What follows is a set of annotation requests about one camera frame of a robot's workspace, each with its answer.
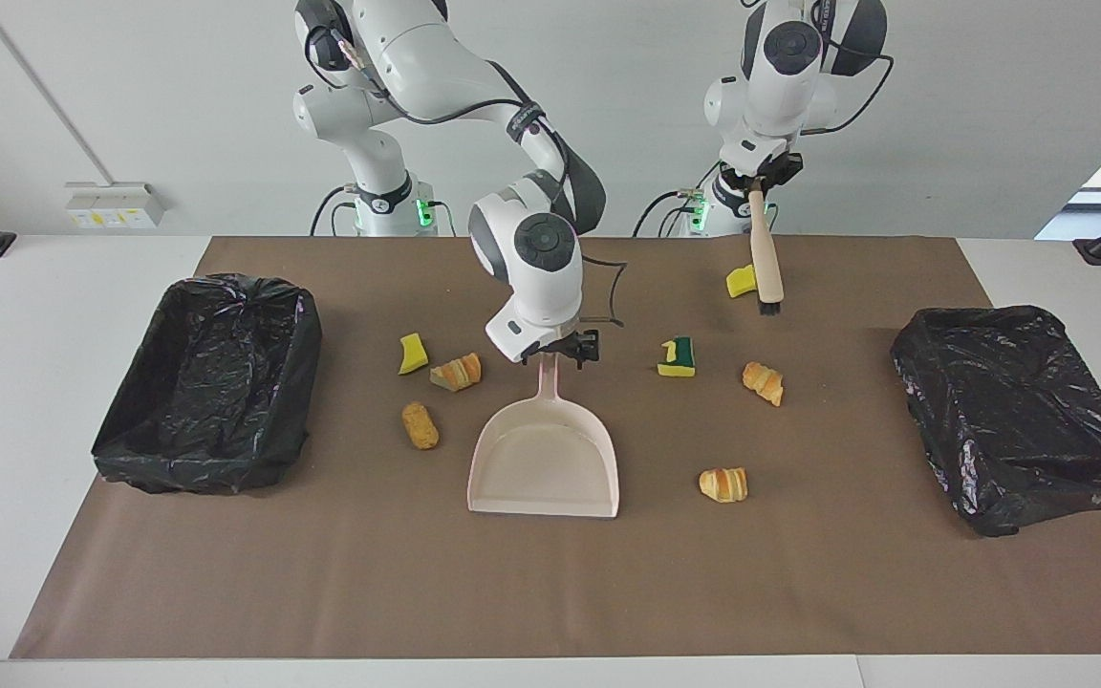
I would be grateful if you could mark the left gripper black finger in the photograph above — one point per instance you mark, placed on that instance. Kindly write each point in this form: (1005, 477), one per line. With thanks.
(789, 167)
(734, 183)

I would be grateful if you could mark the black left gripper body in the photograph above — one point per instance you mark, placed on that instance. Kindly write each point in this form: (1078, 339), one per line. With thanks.
(753, 172)

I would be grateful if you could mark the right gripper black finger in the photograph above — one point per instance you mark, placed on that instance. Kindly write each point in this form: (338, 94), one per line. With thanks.
(589, 347)

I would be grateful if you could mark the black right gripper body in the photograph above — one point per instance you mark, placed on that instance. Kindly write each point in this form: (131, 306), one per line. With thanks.
(555, 349)

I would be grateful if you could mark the yellow sponge green scourer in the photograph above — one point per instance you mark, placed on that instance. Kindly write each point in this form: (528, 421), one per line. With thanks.
(677, 361)

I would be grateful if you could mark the plain yellow sponge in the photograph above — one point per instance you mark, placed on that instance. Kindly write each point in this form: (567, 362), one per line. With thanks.
(740, 282)

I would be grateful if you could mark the pale pink plastic dustpan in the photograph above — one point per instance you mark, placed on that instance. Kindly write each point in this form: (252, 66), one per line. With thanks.
(543, 459)

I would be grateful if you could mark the brown toy bread roll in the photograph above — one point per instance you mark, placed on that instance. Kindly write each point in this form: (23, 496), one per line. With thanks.
(420, 426)

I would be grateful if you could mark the orange striped toy croissant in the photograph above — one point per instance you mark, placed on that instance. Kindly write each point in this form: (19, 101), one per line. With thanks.
(723, 484)
(763, 383)

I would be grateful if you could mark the bin lined black plastic bag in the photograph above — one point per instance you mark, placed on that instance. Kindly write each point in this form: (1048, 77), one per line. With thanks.
(1019, 420)
(206, 382)

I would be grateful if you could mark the cut toy croissant piece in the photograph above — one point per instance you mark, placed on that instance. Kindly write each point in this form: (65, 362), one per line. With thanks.
(458, 372)

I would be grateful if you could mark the small yellow sponge piece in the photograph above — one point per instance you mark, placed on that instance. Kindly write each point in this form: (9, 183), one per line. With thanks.
(412, 355)

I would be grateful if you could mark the brown table mat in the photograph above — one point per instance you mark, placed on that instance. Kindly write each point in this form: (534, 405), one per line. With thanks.
(550, 583)

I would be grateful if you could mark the white wall outlet box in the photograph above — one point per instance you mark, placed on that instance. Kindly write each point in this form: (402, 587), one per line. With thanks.
(116, 205)

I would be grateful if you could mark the grey wall conduit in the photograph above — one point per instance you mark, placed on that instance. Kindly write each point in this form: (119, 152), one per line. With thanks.
(34, 78)

